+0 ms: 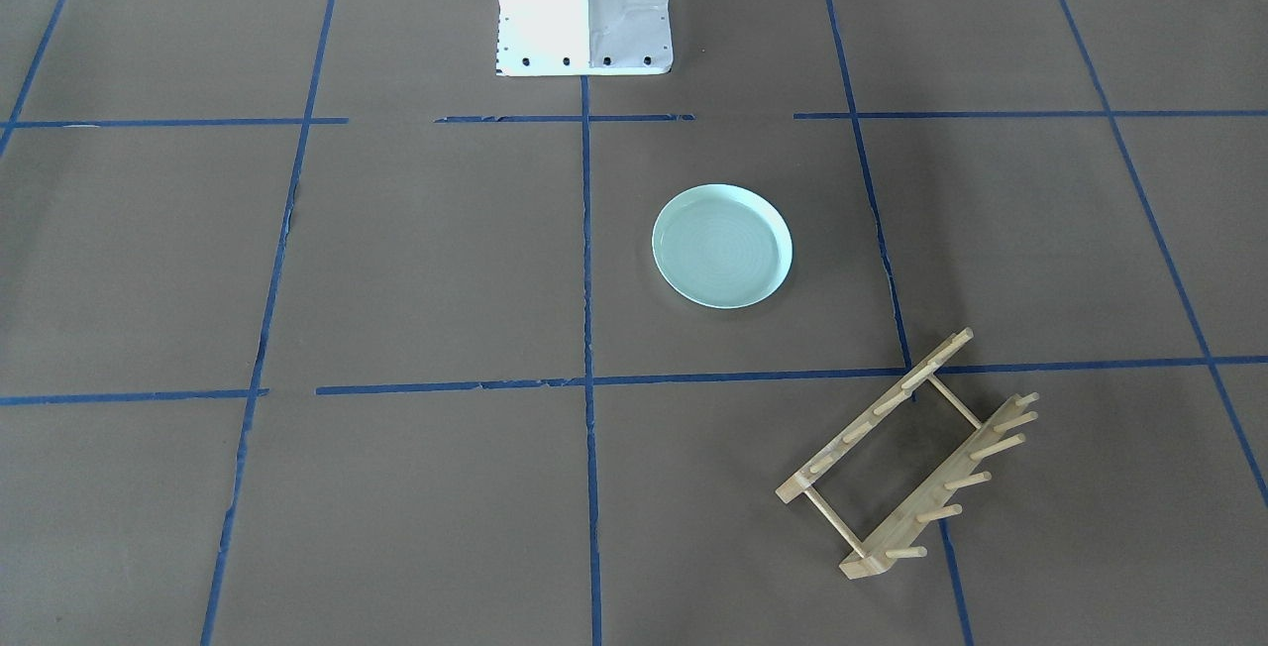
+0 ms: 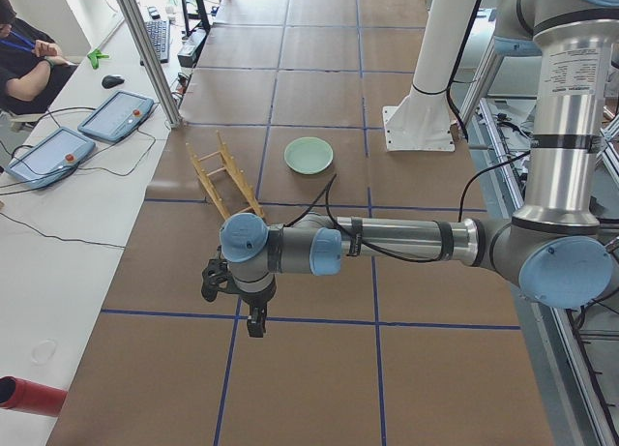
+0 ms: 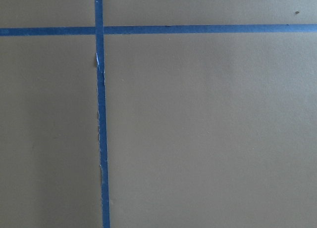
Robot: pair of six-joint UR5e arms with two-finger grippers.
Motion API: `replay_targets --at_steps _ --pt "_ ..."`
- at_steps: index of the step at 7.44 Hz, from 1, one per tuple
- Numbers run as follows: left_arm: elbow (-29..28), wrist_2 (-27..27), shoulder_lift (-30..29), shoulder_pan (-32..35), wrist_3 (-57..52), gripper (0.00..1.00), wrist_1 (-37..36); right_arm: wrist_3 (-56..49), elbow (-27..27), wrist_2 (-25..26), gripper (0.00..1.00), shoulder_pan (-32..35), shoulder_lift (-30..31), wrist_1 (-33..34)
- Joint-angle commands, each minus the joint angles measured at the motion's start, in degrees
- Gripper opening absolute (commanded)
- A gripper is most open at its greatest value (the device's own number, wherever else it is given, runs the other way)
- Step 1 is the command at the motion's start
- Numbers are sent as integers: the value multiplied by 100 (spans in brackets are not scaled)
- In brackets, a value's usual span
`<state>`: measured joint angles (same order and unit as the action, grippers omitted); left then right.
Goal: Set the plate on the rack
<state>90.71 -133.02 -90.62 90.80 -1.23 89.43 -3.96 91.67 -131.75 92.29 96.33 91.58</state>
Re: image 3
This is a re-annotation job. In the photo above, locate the brown paper table cover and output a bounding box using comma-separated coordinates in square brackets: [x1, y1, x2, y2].
[0, 0, 317, 228]

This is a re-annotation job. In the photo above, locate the vertical blue tape strip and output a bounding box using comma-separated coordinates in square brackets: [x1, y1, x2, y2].
[95, 0, 110, 228]

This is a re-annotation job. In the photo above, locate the horizontal blue tape strip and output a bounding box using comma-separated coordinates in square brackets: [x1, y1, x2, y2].
[0, 24, 317, 37]

